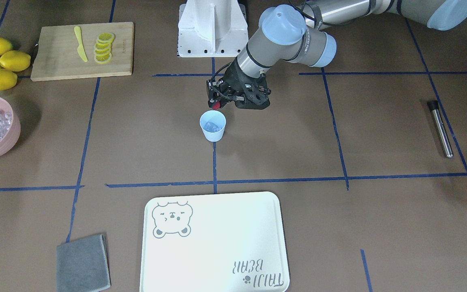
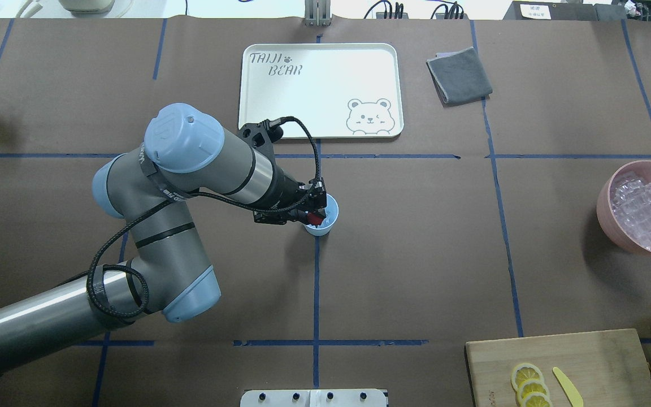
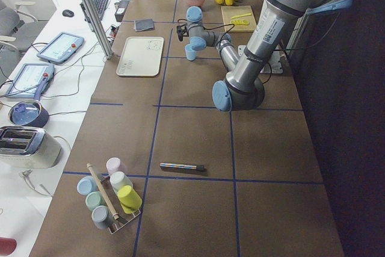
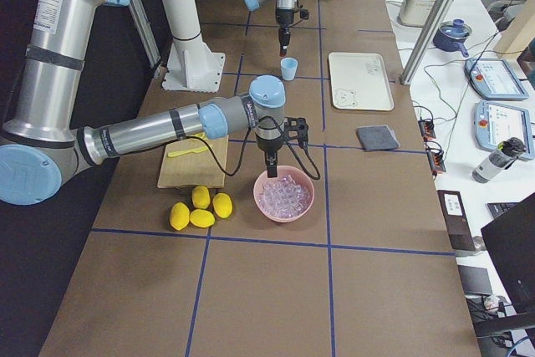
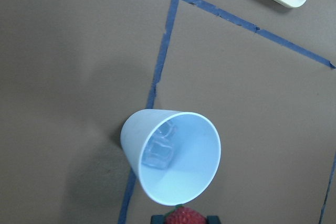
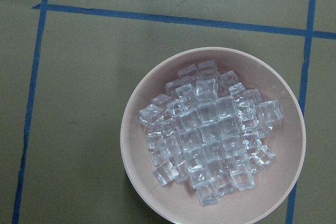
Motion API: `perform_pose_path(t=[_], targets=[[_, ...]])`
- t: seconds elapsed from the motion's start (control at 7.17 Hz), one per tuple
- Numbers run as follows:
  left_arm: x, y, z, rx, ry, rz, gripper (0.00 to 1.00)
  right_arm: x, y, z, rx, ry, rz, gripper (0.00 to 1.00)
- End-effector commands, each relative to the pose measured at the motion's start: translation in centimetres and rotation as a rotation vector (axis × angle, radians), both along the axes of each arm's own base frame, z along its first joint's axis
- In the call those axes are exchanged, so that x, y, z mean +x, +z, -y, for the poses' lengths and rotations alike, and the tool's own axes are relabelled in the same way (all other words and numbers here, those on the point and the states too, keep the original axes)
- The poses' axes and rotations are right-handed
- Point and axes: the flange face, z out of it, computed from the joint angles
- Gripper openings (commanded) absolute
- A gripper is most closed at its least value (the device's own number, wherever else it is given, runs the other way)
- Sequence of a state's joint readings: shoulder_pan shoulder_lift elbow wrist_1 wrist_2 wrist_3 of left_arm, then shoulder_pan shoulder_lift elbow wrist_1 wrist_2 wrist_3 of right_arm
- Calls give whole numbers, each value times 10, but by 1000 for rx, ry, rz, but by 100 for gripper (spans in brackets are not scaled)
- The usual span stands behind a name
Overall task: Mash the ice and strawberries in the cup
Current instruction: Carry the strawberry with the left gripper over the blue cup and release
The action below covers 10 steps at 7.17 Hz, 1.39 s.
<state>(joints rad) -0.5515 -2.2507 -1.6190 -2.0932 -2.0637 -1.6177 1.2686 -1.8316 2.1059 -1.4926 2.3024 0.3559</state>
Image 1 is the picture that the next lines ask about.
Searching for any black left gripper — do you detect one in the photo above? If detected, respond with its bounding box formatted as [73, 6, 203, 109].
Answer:
[206, 61, 271, 110]

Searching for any red strawberry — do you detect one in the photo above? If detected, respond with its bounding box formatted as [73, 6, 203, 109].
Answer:
[211, 101, 221, 110]

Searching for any steel muddler black tip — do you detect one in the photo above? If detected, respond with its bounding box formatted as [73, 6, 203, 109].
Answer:
[426, 100, 453, 158]

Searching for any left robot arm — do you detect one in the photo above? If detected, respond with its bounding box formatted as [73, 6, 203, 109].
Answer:
[206, 0, 467, 110]

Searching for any light blue plastic cup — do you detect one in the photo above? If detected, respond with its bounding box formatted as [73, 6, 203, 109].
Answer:
[199, 110, 226, 142]

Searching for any lemon slices row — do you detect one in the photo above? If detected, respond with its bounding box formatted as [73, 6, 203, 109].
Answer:
[93, 32, 115, 64]

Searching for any cream bear serving tray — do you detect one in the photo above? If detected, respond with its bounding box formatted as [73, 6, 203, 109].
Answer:
[139, 191, 290, 292]

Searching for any yellow plastic knife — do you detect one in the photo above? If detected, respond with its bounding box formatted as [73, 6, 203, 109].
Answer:
[74, 26, 88, 62]

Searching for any bamboo cutting board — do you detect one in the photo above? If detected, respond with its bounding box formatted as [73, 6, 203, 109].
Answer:
[31, 22, 135, 82]

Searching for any yellow lemon lower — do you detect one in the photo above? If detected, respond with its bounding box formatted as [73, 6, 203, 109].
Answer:
[0, 50, 31, 72]

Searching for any grey folded cloth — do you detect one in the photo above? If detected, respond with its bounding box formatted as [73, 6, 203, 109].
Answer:
[56, 234, 111, 292]

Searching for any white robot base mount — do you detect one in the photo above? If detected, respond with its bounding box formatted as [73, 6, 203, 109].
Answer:
[177, 0, 248, 58]

